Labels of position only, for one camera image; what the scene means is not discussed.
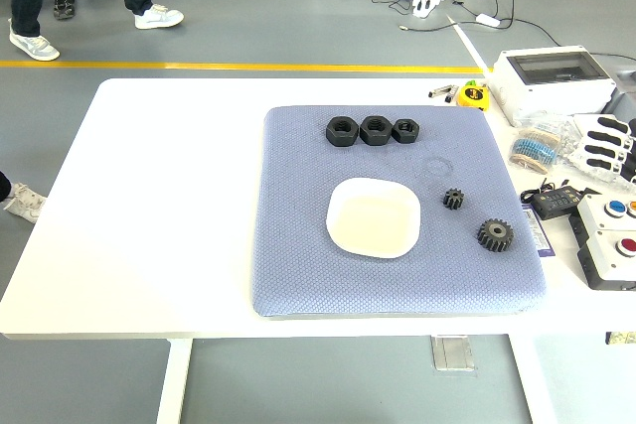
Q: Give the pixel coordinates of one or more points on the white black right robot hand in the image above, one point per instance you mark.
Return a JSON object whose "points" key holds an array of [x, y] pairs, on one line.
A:
{"points": [[608, 138]]}

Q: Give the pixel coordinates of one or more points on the large black gear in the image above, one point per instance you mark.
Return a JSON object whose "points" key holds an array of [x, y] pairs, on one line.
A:
{"points": [[489, 241]]}

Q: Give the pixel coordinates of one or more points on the small black gear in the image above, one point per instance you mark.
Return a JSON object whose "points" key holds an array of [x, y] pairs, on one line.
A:
{"points": [[453, 200]]}

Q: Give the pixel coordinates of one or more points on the blue yellow push-button box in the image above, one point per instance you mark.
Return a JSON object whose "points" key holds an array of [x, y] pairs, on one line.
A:
{"points": [[601, 210]]}

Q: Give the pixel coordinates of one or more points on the red push-button box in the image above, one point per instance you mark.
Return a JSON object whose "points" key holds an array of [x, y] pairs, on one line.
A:
{"points": [[608, 265]]}

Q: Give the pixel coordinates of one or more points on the small black hex nut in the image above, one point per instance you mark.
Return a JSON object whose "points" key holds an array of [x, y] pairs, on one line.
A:
{"points": [[397, 137]]}

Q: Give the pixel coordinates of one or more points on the large black hex nut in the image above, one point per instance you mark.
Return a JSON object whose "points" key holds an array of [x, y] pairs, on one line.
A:
{"points": [[365, 137], [330, 137]]}

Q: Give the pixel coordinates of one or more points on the clear bag of small parts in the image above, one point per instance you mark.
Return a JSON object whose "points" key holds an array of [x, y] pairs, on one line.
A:
{"points": [[588, 172]]}

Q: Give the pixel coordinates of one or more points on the grey case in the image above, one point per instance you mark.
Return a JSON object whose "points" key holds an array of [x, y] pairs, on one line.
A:
{"points": [[627, 91]]}

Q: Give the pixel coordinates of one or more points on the clear bag of blue resistors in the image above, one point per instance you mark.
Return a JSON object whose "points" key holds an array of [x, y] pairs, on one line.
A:
{"points": [[531, 151]]}

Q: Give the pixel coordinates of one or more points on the purple-edged paper card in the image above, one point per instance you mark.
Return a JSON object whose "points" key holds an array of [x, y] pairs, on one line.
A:
{"points": [[539, 240]]}

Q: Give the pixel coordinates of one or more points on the yellow tape measure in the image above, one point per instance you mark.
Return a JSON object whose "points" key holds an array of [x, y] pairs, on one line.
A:
{"points": [[472, 95]]}

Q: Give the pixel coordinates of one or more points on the small black marker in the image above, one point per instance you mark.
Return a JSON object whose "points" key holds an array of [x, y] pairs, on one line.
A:
{"points": [[449, 96]]}

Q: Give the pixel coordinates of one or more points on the white flat adapter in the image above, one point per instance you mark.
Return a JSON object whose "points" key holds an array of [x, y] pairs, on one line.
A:
{"points": [[488, 20]]}

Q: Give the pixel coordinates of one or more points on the silver metal clip tool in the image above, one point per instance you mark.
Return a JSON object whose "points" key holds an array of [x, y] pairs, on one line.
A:
{"points": [[439, 91]]}

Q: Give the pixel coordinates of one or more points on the white power strip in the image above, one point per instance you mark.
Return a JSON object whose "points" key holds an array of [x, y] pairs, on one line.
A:
{"points": [[425, 3]]}

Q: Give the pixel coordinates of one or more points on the white square dish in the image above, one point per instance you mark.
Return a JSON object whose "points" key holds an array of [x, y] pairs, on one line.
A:
{"points": [[372, 220]]}

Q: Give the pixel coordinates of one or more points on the white table leg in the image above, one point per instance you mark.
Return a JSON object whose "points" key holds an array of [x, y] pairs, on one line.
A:
{"points": [[174, 384], [534, 384]]}

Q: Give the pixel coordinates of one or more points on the metal floor plate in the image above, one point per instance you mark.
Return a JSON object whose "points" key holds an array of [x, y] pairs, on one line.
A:
{"points": [[452, 353]]}

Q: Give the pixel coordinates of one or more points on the blue-grey textured mat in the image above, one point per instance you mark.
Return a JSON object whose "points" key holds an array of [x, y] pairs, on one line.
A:
{"points": [[308, 270]]}

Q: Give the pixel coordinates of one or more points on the grey electrical enclosure box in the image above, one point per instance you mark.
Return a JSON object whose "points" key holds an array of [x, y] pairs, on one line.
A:
{"points": [[541, 96]]}

